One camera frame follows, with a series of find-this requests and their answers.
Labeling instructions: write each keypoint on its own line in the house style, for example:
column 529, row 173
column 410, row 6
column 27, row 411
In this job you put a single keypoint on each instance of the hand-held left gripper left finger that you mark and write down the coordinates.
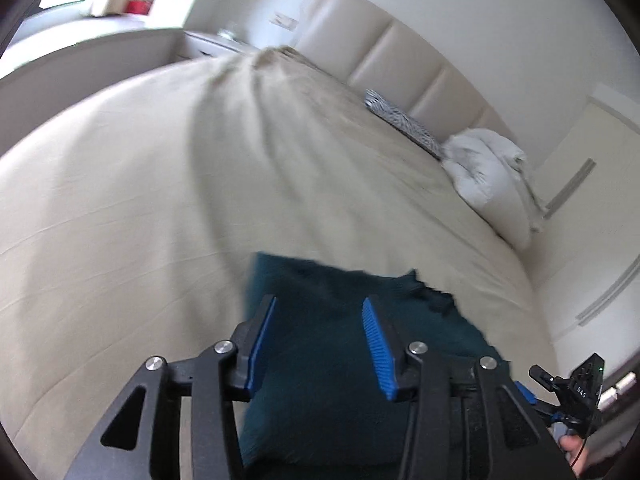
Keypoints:
column 260, row 345

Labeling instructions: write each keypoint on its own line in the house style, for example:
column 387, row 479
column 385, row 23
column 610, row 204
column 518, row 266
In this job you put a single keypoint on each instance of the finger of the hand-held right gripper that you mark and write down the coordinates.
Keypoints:
column 545, row 379

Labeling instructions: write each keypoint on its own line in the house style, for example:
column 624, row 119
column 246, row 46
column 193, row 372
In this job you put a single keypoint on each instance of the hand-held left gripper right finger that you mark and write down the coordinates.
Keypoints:
column 380, row 350

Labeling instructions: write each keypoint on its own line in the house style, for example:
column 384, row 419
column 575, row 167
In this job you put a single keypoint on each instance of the dark green sweater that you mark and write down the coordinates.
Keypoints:
column 320, row 320

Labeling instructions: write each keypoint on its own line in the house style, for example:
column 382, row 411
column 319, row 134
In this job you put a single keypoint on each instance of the person's right hand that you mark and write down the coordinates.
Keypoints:
column 572, row 452

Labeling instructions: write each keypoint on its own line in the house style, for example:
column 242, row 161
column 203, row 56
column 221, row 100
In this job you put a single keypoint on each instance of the white wardrobe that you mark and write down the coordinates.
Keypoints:
column 585, row 220

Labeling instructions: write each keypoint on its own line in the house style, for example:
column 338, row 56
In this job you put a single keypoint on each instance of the bed with beige sheet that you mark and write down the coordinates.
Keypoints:
column 150, row 210

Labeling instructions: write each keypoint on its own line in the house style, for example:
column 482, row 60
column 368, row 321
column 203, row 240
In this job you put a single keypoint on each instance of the white pillow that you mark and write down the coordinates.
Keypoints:
column 500, row 210

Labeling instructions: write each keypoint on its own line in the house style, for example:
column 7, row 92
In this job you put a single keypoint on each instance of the white folded duvet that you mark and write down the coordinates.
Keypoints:
column 480, row 155

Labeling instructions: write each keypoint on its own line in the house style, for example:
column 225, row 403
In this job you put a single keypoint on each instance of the zebra print pillow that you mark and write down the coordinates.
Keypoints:
column 400, row 120

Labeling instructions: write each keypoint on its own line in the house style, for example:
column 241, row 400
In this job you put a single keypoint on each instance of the beige padded headboard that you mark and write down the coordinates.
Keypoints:
column 400, row 55

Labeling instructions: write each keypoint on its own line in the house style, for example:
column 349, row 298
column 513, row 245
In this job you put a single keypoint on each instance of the white nightstand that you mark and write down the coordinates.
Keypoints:
column 210, row 45

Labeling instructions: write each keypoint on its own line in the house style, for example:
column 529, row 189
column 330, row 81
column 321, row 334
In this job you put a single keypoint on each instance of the red box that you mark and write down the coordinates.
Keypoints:
column 137, row 7

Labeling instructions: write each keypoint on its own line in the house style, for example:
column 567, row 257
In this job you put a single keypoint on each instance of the wall socket panel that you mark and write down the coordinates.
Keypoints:
column 284, row 20

